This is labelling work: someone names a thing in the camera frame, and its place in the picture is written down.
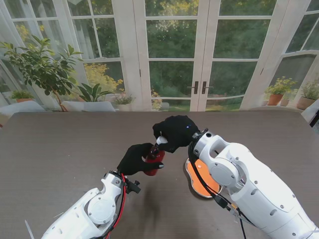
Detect plant in beige pot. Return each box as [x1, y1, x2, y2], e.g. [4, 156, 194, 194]
[296, 82, 319, 111]

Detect dark right door handle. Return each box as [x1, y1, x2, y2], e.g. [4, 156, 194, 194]
[201, 81, 214, 95]

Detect white cable tie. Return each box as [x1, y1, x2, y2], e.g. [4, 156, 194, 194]
[24, 219, 33, 239]

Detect dark door handle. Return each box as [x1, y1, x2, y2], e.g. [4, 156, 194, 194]
[201, 81, 214, 95]
[187, 81, 199, 95]

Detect steel kidney tray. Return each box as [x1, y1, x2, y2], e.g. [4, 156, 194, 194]
[184, 158, 223, 199]

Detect yellow flowers in terracotta pot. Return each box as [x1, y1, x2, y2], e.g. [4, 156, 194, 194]
[264, 76, 298, 106]

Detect tall leafy green plant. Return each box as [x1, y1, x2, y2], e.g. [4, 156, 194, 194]
[0, 34, 84, 112]

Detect white chair with dark frame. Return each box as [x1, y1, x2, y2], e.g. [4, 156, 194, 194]
[301, 99, 319, 128]

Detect broad leaf green plant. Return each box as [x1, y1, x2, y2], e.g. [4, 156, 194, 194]
[76, 83, 115, 103]

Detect black cable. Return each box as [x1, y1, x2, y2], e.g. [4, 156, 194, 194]
[188, 141, 247, 239]

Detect small plant in terracotta pot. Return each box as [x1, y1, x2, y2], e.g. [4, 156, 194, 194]
[9, 90, 35, 103]

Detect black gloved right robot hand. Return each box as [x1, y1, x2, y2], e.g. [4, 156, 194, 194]
[152, 115, 201, 154]

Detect white planter box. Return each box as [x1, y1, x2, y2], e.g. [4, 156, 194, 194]
[61, 101, 116, 112]

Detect orange oval tray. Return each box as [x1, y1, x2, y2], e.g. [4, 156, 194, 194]
[187, 159, 221, 196]

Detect pale grey sofa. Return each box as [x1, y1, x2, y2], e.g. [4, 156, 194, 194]
[0, 101, 47, 126]

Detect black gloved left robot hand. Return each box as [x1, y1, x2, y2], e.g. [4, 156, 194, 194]
[116, 142, 164, 176]

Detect dark left door handle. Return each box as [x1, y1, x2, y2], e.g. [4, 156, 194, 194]
[187, 81, 199, 95]

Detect flowering plant in white pot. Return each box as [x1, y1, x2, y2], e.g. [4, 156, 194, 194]
[114, 94, 136, 112]

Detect red transparent sample bottle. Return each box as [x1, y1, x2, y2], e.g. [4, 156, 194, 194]
[143, 146, 166, 177]

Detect red cable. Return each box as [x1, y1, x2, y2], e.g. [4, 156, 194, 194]
[106, 173, 127, 237]

